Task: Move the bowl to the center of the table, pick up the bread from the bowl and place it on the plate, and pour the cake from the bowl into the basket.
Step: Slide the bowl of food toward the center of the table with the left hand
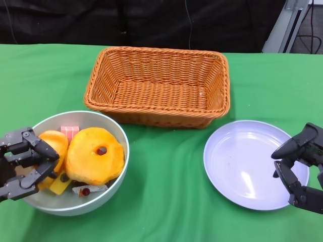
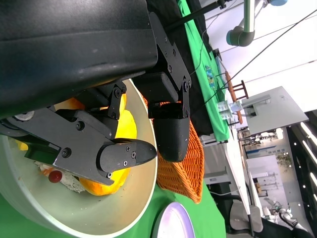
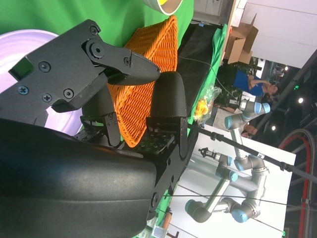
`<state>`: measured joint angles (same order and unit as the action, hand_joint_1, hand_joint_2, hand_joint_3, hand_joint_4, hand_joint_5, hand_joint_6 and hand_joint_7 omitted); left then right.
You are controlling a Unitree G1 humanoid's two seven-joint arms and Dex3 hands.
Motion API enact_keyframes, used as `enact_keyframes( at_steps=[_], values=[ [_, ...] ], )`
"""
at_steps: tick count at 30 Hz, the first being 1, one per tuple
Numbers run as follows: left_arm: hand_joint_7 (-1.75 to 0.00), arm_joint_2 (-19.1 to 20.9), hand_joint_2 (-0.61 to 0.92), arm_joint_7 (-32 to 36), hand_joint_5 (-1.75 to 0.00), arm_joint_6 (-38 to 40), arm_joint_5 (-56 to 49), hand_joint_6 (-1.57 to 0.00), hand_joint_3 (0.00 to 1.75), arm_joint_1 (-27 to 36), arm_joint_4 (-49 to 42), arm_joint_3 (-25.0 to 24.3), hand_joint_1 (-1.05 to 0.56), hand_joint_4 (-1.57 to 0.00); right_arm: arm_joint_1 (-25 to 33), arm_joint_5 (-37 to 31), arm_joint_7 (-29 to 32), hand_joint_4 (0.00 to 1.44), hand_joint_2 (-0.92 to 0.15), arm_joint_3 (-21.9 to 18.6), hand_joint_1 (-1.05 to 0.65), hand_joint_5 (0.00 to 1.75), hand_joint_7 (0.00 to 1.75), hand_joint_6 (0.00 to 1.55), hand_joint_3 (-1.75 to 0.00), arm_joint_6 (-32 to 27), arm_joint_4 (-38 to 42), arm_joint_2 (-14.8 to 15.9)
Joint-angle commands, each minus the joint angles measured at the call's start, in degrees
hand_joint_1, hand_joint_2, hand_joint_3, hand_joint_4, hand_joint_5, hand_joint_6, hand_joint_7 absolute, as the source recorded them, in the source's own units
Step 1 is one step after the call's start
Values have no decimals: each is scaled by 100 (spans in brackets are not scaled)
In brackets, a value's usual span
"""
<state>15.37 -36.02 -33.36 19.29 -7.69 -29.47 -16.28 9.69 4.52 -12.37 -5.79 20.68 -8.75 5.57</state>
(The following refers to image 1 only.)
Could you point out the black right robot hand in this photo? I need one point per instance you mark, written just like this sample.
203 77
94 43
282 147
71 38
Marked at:
309 146

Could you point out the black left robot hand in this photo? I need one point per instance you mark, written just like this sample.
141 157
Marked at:
22 148

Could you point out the striped orange croissant bread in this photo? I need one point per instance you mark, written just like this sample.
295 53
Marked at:
56 141

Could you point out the grey round bowl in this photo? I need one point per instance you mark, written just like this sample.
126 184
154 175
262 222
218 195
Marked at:
101 201

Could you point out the pink cake slice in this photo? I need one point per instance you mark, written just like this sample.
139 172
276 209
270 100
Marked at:
69 131

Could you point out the yellow cake slice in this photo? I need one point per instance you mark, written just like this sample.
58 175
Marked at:
59 186

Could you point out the lavender round plate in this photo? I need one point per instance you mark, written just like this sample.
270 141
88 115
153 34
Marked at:
239 156

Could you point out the orange wicker basket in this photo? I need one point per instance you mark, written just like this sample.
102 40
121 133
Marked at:
159 95

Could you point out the green tablecloth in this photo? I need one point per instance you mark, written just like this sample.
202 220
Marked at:
38 75

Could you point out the black backdrop curtain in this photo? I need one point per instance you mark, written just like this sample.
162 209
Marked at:
63 20

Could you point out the grey aluminium frame post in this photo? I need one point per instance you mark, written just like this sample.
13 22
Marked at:
285 27

